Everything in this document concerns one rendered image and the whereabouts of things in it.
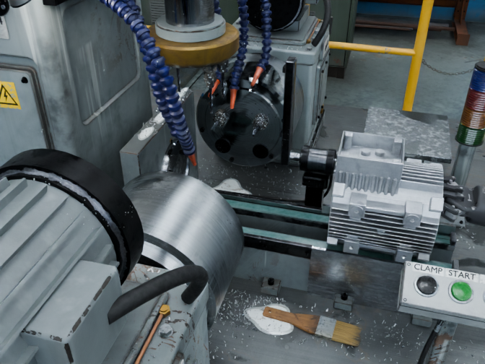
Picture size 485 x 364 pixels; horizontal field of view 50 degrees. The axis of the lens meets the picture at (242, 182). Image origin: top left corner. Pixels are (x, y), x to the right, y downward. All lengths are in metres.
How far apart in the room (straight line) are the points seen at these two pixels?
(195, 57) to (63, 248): 0.52
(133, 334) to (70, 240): 0.16
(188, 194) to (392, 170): 0.38
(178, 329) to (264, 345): 0.46
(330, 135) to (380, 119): 0.21
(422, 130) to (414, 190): 0.61
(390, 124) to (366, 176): 0.64
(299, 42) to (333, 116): 0.50
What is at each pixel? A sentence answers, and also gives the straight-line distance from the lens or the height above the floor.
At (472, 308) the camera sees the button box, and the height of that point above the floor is 1.05.
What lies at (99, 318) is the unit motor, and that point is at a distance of 0.49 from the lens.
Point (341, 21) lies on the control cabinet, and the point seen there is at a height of 0.46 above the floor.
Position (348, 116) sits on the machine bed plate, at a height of 0.80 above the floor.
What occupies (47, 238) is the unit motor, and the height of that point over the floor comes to 1.34.
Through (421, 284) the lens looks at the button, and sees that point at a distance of 0.85.
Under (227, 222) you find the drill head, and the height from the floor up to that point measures 1.11.
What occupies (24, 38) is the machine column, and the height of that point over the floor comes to 1.36.
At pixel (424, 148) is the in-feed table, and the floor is 0.92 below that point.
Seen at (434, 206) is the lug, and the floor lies 1.08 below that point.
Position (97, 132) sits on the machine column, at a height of 1.14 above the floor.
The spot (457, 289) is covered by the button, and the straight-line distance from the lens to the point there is 0.86.
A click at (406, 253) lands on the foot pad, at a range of 1.05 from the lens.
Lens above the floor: 1.64
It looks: 34 degrees down
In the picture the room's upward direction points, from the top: straight up
